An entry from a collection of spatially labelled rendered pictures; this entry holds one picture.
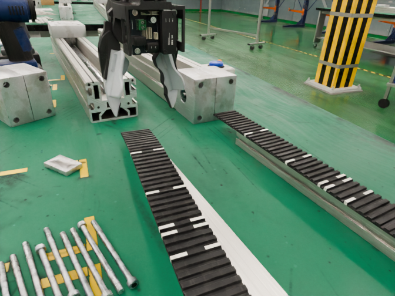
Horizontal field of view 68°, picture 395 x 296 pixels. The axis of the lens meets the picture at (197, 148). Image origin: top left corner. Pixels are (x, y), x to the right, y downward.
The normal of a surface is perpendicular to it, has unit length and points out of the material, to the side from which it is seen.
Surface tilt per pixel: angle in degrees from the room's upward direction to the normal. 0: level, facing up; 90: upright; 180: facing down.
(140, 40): 90
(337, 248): 0
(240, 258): 0
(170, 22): 90
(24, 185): 0
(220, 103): 90
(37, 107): 90
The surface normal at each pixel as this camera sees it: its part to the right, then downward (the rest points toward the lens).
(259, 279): 0.04, -0.88
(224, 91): 0.47, 0.44
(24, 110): 0.77, 0.33
